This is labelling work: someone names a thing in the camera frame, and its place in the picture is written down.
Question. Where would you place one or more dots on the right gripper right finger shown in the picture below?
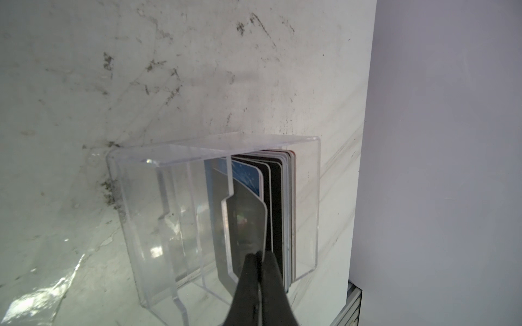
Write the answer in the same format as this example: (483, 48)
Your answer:
(275, 307)

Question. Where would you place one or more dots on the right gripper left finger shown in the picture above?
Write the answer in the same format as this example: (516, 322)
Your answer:
(244, 310)

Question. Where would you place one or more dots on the clear acrylic card box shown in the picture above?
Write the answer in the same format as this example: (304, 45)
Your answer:
(192, 210)

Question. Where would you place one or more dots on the blue credit card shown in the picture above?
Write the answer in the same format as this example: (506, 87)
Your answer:
(244, 176)

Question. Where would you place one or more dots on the stack of dark cards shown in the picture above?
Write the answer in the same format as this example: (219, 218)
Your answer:
(278, 168)

